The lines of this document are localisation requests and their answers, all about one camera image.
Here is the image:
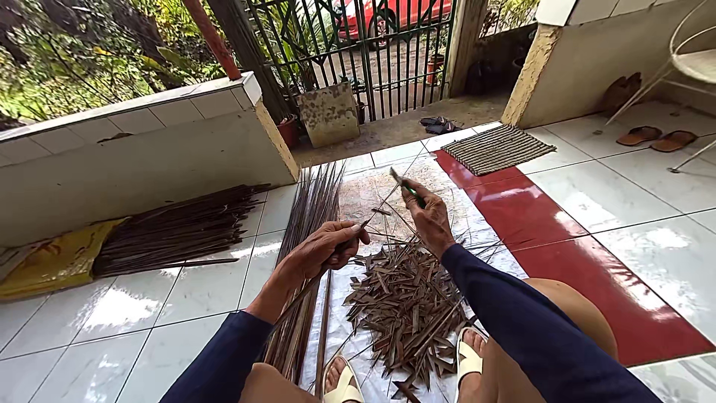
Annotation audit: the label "person's right hand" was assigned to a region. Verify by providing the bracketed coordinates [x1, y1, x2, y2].
[401, 177, 457, 260]

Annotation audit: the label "person's left hand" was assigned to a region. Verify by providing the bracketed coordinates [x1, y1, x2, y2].
[275, 220, 371, 282]

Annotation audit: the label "knife with green handle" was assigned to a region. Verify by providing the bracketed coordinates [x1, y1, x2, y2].
[390, 167, 427, 209]

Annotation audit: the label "single long brown leaf strip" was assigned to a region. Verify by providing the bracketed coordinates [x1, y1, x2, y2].
[263, 180, 402, 339]

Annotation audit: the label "person's right forearm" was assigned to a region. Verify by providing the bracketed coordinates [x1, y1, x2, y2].
[430, 242, 665, 403]

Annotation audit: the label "person's left forearm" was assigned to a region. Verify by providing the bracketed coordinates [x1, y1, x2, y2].
[159, 263, 295, 403]

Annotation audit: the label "bundle of long brown leaves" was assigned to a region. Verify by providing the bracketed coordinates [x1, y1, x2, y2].
[262, 162, 346, 387]

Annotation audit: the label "white sheet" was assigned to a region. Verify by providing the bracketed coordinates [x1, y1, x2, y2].
[299, 153, 529, 403]

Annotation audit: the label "pile of brown leaf scraps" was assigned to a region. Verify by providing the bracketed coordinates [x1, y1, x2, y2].
[343, 240, 475, 390]

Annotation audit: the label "striped woven doormat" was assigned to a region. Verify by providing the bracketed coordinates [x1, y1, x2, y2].
[441, 124, 558, 177]

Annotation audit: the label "square weathered stone slab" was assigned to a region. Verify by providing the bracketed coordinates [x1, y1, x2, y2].
[296, 82, 361, 149]

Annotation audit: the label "terracotta flower pot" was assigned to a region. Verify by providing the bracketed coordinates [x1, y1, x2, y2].
[276, 115, 301, 149]

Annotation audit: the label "terracotta pot with plant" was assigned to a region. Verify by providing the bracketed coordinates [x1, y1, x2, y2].
[426, 53, 445, 86]

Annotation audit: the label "cream sandal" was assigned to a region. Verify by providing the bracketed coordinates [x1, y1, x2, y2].
[455, 326, 490, 391]
[322, 355, 365, 403]

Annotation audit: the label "green metal gate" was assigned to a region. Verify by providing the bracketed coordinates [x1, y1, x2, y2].
[246, 0, 459, 124]

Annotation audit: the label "bundle of dark brown leaves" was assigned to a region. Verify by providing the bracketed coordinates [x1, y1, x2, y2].
[92, 184, 271, 279]

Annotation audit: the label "red car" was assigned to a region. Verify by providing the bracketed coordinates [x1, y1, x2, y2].
[336, 0, 453, 49]

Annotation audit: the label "person's legs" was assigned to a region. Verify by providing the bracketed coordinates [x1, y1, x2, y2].
[239, 278, 619, 403]

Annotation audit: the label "brown bag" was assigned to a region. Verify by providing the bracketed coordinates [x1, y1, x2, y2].
[600, 72, 643, 116]

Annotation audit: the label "brown slipper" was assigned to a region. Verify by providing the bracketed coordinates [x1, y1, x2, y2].
[616, 126, 663, 147]
[650, 130, 699, 153]

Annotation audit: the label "yellow sack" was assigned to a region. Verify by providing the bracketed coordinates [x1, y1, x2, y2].
[0, 217, 129, 302]

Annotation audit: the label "garden plants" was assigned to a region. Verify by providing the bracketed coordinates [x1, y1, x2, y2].
[0, 0, 227, 131]

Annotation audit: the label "white metal chair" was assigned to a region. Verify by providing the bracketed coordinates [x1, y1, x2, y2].
[606, 0, 716, 174]

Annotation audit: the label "cream concrete gate post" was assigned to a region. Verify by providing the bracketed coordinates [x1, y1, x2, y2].
[445, 0, 490, 99]

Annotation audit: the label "brown wooden post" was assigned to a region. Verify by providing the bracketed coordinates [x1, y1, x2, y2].
[207, 0, 294, 125]

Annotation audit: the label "red metal post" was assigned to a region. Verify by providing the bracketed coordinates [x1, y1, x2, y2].
[182, 0, 242, 81]

